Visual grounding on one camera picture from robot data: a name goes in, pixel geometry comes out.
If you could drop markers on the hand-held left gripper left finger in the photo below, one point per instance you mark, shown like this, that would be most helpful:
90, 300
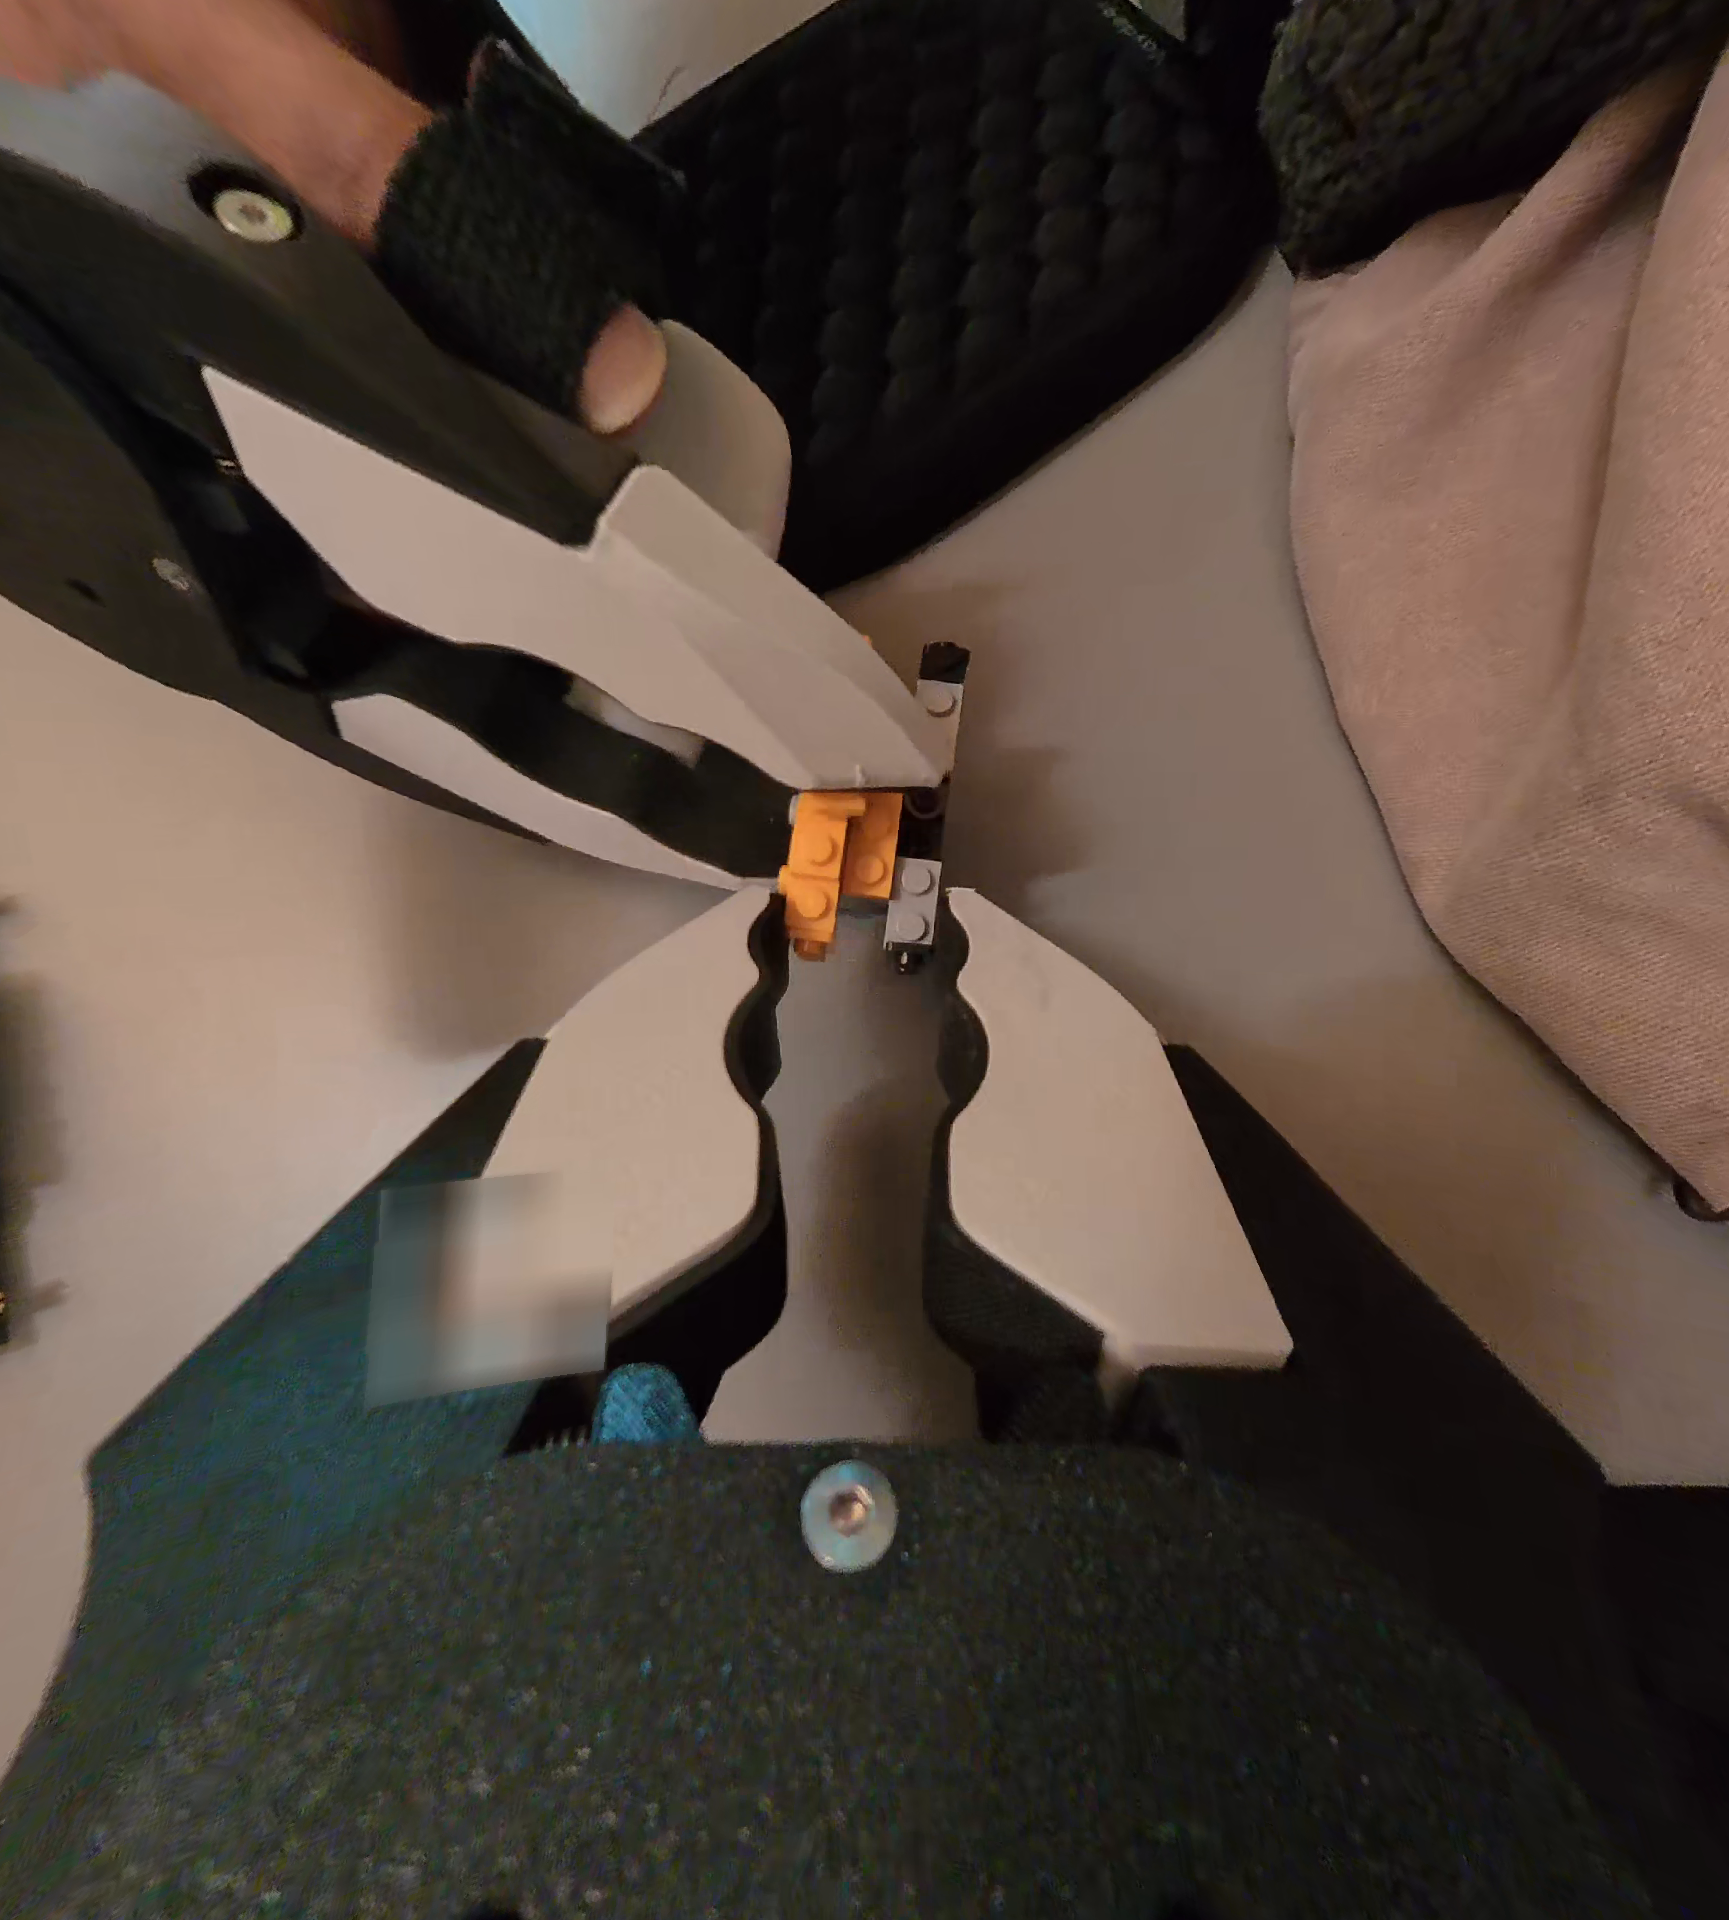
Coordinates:
654, 1095

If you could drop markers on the person's right hand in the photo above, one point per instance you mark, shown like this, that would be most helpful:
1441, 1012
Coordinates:
279, 91

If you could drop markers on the orange and grey brick assembly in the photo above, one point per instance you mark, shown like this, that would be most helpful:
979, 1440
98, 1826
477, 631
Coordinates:
834, 870

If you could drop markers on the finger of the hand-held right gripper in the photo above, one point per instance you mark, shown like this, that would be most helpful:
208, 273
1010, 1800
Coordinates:
534, 789
505, 554

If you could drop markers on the black quilted cloth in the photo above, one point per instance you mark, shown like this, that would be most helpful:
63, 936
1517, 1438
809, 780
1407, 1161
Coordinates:
985, 271

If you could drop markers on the grey desk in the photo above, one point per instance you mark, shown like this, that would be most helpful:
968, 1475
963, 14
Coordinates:
1178, 750

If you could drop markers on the black fleece jacket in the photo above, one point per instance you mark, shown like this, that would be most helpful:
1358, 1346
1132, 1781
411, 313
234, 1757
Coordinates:
1479, 121

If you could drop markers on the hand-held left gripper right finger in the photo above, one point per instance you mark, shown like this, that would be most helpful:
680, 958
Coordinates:
1088, 1171

